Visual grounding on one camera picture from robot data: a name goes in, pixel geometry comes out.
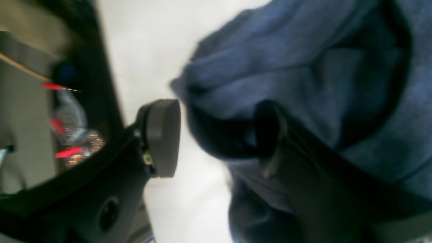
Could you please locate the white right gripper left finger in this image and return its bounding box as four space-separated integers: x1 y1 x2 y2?
1 99 181 243

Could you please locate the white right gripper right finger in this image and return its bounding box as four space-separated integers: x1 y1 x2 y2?
255 101 431 243

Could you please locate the dark blue T-shirt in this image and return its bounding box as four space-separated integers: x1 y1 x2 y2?
171 0 432 243

